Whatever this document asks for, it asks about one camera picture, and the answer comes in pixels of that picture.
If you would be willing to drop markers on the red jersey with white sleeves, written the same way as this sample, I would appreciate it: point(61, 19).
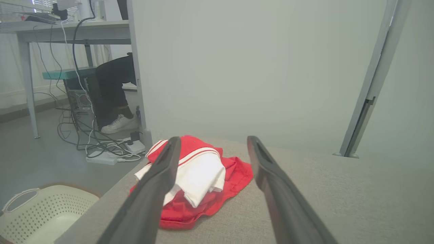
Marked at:
point(200, 176)

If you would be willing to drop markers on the long white power strip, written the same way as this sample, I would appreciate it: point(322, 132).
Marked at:
point(100, 158)

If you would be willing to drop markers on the dark computer tower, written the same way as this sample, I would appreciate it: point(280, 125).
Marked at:
point(79, 100)

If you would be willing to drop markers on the grey office desk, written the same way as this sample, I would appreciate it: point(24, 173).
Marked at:
point(84, 32)

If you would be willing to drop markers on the leg in black trousers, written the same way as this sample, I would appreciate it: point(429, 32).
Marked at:
point(112, 81)

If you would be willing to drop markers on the grey fabric sofa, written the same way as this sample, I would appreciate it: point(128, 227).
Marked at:
point(356, 203)

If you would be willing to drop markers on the teal bench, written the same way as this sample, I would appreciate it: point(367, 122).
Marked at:
point(67, 73)

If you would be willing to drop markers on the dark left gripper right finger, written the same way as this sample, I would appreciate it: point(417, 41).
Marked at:
point(291, 220)

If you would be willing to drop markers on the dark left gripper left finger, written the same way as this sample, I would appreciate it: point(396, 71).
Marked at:
point(142, 217)

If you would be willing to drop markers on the cream perforated laundry basket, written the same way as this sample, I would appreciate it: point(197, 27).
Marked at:
point(51, 210)

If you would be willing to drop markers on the flat dark desk item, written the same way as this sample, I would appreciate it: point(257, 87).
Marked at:
point(40, 17)

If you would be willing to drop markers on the black desk device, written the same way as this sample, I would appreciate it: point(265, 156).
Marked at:
point(60, 13)

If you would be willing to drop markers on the white sneaker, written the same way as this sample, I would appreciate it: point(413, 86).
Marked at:
point(118, 124)

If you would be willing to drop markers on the grey partition corner post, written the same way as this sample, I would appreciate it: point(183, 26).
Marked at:
point(135, 51)

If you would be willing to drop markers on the white power strip black plug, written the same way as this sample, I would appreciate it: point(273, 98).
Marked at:
point(135, 147)

